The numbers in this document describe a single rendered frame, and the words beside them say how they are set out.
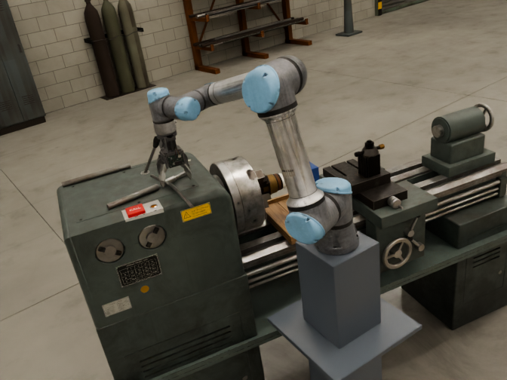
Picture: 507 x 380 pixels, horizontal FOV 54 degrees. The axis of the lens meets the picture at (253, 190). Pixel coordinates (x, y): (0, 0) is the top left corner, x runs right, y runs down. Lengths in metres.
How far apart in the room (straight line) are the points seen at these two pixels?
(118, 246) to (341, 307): 0.78
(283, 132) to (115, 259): 0.78
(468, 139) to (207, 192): 1.42
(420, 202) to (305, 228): 0.92
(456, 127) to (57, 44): 6.85
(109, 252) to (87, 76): 7.01
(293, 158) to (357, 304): 0.60
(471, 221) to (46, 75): 7.01
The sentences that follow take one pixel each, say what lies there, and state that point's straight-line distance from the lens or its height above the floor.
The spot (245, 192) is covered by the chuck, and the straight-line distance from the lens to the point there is 1.96.
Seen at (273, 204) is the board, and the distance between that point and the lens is 2.40.
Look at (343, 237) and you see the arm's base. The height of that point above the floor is 1.15.
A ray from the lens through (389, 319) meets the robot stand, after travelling 1.93.
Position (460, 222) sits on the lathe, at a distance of 2.62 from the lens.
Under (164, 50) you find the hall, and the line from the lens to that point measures 9.17.
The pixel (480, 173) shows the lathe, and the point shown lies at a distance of 2.70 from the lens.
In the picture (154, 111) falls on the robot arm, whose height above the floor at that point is 1.57.
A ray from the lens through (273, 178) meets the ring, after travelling 2.13.
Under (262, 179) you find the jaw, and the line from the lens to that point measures 2.03.
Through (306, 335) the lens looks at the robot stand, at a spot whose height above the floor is 0.75.
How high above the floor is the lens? 2.05
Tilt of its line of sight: 27 degrees down
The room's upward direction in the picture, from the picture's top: 8 degrees counter-clockwise
